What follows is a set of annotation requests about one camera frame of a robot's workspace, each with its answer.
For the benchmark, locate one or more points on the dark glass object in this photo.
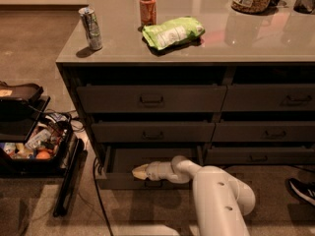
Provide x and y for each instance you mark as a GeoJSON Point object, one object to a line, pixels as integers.
{"type": "Point", "coordinates": [304, 6]}

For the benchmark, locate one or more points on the black bin with items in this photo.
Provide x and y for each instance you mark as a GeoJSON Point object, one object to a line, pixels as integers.
{"type": "Point", "coordinates": [52, 133]}

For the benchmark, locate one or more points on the silver tall can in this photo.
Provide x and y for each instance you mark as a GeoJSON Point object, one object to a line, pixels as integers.
{"type": "Point", "coordinates": [90, 24]}

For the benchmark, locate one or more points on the green chip bag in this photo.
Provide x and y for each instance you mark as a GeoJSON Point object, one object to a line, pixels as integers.
{"type": "Point", "coordinates": [173, 32]}

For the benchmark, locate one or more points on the drawer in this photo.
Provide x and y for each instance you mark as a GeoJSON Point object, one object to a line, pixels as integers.
{"type": "Point", "coordinates": [149, 132]}
{"type": "Point", "coordinates": [137, 99]}
{"type": "Point", "coordinates": [119, 162]}
{"type": "Point", "coordinates": [259, 156]}
{"type": "Point", "coordinates": [265, 131]}
{"type": "Point", "coordinates": [242, 98]}

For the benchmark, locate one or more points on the black case lid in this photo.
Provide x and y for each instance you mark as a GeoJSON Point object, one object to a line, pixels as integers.
{"type": "Point", "coordinates": [27, 94]}

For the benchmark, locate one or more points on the orange fruit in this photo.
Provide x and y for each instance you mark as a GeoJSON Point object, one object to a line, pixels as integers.
{"type": "Point", "coordinates": [43, 155]}

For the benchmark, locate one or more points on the black sneaker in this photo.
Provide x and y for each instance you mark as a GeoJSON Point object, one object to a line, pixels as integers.
{"type": "Point", "coordinates": [305, 191]}

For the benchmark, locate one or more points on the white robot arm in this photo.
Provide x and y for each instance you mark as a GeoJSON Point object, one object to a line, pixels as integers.
{"type": "Point", "coordinates": [220, 199]}

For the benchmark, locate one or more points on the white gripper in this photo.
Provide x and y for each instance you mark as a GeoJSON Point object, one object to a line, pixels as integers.
{"type": "Point", "coordinates": [154, 171]}

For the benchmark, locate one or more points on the orange soda can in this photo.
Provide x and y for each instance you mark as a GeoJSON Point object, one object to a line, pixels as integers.
{"type": "Point", "coordinates": [148, 12]}

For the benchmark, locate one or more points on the dark grey drawer cabinet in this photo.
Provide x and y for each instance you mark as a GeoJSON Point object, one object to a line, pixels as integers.
{"type": "Point", "coordinates": [276, 48]}

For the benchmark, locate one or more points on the black floor bar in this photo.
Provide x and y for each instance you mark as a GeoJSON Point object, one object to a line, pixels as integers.
{"type": "Point", "coordinates": [67, 188]}

